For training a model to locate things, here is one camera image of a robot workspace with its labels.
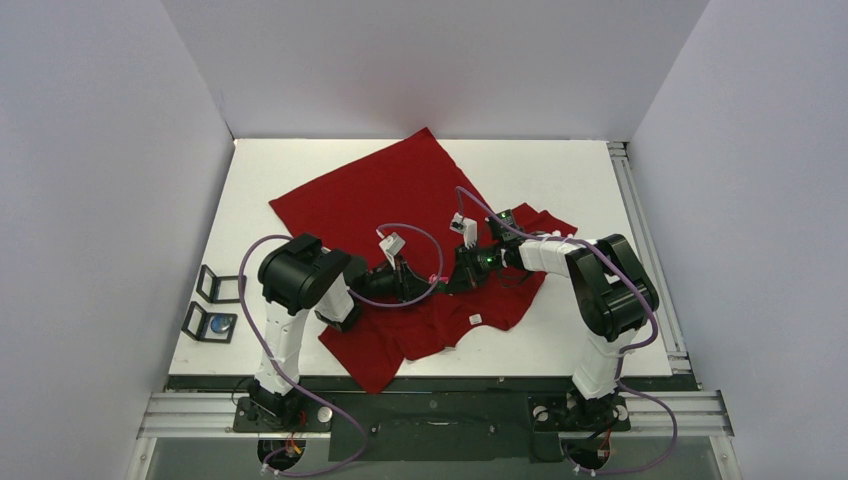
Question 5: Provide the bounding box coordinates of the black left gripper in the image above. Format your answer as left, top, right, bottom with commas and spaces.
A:
355, 254, 438, 305

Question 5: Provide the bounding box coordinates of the red t-shirt garment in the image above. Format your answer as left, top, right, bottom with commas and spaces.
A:
268, 129, 544, 394

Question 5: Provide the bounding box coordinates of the blue round brooch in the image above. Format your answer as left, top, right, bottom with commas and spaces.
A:
208, 315, 237, 335

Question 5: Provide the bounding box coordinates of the pink flower brooch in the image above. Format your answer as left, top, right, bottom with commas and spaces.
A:
429, 274, 449, 292

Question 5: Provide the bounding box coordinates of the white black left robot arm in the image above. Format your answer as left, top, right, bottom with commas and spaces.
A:
247, 234, 442, 430

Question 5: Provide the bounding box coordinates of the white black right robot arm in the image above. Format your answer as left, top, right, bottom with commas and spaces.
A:
442, 210, 659, 427

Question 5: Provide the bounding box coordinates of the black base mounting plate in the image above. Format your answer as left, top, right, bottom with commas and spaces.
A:
232, 376, 631, 468

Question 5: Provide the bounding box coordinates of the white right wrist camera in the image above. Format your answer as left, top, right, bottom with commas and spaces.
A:
449, 212, 478, 248

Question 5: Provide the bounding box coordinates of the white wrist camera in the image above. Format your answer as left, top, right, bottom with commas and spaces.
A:
378, 232, 406, 269
449, 212, 478, 248

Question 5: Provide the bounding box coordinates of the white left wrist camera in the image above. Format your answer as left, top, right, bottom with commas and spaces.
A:
378, 232, 406, 269

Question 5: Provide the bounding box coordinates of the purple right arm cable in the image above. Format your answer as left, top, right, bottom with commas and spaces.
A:
454, 185, 680, 475

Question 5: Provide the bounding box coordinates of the right side aluminium rail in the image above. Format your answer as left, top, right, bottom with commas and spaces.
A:
607, 141, 703, 390

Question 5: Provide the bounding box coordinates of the black wire stand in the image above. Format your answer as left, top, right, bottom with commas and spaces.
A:
181, 301, 238, 344
195, 264, 245, 304

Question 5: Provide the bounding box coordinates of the aluminium frame rail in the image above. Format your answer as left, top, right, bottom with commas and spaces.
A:
138, 391, 734, 439

